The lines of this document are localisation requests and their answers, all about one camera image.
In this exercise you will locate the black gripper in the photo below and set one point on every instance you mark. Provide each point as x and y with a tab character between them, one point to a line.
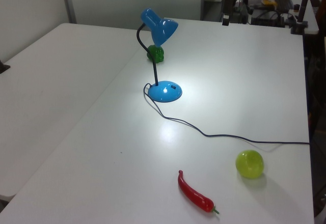
233	2

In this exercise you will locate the blue desk lamp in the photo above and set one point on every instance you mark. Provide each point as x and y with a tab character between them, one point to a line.
163	30

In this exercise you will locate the black equipment box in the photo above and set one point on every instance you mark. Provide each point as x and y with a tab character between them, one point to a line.
267	19

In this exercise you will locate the yellow object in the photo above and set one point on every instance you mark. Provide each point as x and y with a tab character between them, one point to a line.
269	2

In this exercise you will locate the black pole with table clamp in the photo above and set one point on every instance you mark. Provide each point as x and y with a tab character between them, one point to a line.
304	5

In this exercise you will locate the green bell pepper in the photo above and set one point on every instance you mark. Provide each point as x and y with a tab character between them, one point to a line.
158	54

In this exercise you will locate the green apple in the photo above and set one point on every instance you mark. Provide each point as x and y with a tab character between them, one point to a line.
249	164

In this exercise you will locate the red chili pepper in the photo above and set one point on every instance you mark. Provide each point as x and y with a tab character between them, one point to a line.
196	196

